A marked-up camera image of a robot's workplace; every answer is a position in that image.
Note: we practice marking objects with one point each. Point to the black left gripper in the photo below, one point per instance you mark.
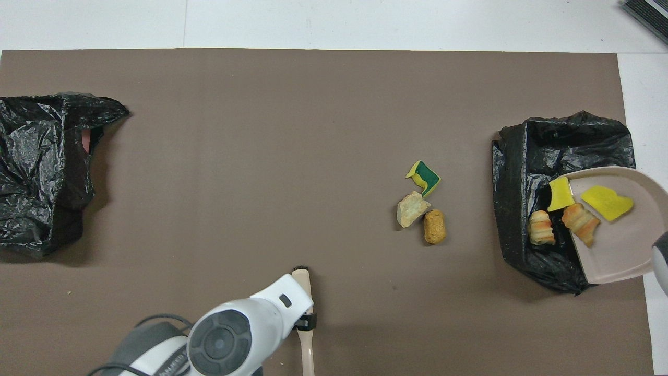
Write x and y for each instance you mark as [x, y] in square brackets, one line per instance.
[308, 322]

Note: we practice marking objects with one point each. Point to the beige hand brush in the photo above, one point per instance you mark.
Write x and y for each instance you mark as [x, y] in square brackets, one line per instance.
[307, 355]

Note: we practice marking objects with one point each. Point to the cream toast piece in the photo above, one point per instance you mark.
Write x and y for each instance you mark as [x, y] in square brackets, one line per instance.
[412, 209]

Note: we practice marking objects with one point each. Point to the brown bread roll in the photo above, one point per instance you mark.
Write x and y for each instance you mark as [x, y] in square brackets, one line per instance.
[434, 226]

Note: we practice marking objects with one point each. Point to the yellow and green sponge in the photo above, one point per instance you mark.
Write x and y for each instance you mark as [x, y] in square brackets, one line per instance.
[425, 178]

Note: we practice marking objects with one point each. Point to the toy croissant pastry piece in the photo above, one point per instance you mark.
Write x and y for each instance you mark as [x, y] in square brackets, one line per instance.
[580, 223]
[541, 227]

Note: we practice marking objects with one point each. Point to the yellow sponge piece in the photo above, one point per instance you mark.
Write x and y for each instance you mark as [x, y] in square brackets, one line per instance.
[607, 202]
[561, 193]

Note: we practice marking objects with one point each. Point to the beige plastic dustpan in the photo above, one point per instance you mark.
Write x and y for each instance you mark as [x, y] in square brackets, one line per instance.
[621, 245]

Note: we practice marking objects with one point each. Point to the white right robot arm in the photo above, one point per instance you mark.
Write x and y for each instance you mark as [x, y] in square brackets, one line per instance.
[661, 261]

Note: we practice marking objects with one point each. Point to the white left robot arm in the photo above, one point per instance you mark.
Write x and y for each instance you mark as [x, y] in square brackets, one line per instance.
[245, 329]

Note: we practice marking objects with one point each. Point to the black trash bag bin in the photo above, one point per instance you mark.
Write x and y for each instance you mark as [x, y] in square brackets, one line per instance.
[522, 156]
[36, 156]

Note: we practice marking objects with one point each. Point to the pink bin under bag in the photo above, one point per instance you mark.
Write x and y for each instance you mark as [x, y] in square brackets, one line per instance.
[86, 141]

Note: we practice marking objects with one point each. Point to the brown paper table mat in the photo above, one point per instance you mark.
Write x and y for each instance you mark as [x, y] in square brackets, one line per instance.
[261, 156]

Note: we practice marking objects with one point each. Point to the dark ribbed box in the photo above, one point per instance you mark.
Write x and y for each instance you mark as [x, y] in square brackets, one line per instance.
[649, 15]

